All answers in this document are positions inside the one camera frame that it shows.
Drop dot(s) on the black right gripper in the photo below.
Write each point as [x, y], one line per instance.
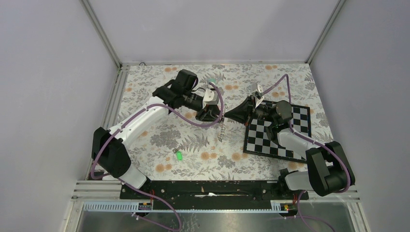
[243, 113]

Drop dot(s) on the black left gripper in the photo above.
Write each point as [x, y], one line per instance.
[209, 113]

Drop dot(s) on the silver carabiner keyring with chain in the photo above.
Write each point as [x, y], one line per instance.
[221, 133]

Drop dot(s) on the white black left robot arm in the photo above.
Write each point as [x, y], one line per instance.
[110, 146]

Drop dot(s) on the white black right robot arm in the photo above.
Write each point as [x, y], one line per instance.
[328, 170]

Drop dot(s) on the floral patterned table mat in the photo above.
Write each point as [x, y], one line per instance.
[204, 157]

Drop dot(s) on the green key tag with key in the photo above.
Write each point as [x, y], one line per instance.
[178, 153]

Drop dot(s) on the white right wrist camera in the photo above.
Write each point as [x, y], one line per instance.
[257, 94]

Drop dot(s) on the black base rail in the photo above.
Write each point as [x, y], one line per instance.
[229, 193]

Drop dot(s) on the white slotted cable duct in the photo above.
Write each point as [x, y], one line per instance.
[148, 207]

